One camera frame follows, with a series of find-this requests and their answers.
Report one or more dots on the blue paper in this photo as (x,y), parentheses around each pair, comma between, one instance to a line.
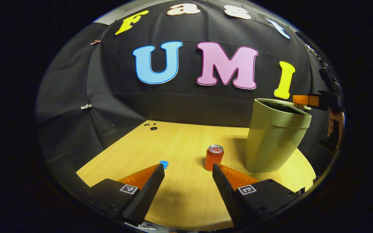
(163,164)

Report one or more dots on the green desktop garbage bin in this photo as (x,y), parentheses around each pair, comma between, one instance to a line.
(270,145)

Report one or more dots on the black backdrop cloth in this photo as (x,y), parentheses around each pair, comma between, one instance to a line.
(180,100)

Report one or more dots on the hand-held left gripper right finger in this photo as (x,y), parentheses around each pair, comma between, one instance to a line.
(227,195)

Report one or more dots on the small white clip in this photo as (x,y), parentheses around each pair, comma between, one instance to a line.
(86,106)

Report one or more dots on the small copper clip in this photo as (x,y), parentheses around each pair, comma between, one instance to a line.
(95,42)

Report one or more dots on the red pop can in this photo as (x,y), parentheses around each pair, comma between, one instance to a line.
(213,158)

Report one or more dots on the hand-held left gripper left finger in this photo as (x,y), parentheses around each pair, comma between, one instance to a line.
(149,194)

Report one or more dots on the wooden desktop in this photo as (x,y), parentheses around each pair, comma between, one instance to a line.
(186,145)

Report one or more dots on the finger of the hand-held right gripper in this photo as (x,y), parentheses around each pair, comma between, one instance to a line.
(304,100)

